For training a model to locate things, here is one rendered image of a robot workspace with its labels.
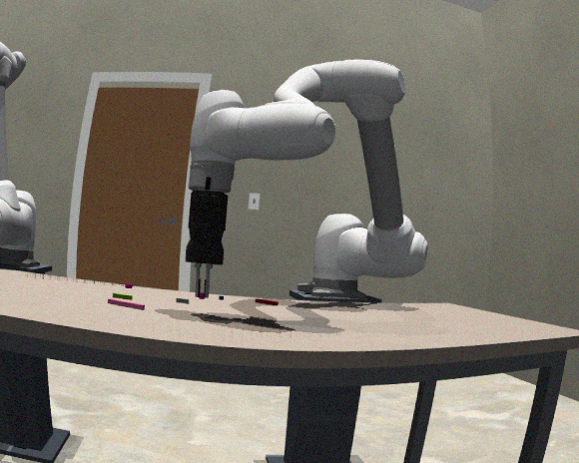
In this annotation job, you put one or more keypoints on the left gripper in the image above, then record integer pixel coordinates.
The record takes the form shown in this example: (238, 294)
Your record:
(207, 223)

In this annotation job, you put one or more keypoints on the red rod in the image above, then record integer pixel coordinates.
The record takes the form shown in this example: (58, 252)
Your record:
(267, 301)

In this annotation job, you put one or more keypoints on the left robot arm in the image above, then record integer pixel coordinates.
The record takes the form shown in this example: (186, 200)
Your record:
(224, 131)

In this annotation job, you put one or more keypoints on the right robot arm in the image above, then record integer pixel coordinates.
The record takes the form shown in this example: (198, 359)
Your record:
(17, 208)

